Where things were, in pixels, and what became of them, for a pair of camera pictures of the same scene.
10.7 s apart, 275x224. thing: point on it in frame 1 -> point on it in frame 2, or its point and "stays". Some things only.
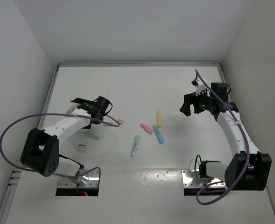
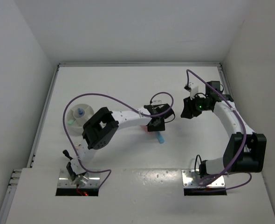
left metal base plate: x=86 y=178 stays
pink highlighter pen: x=147 y=129 stays
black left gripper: x=79 y=101 -> x=161 y=127
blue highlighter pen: x=158 y=134 stays
